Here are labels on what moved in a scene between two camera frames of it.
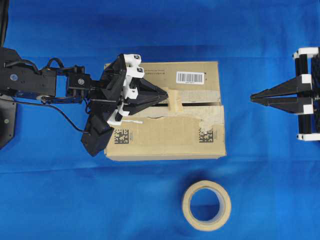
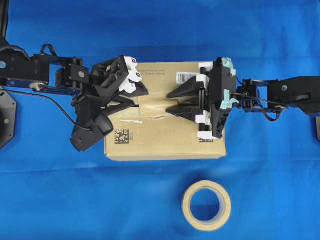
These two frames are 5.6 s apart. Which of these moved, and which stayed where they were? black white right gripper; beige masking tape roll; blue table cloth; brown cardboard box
Moved: black white right gripper
Stayed: beige masking tape roll; blue table cloth; brown cardboard box
